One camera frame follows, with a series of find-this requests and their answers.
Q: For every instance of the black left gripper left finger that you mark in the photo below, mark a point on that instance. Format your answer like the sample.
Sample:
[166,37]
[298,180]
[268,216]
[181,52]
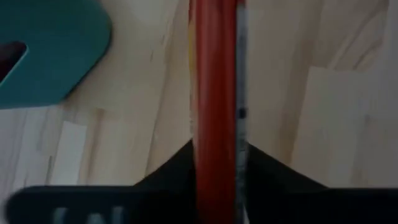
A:
[171,193]

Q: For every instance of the red popcorn bag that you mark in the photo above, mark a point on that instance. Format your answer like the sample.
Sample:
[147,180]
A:
[214,93]

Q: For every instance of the teal plastic basket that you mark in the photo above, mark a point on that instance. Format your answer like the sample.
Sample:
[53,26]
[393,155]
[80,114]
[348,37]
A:
[62,46]

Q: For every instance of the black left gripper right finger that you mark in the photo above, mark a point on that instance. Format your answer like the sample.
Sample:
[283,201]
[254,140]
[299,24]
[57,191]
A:
[273,193]

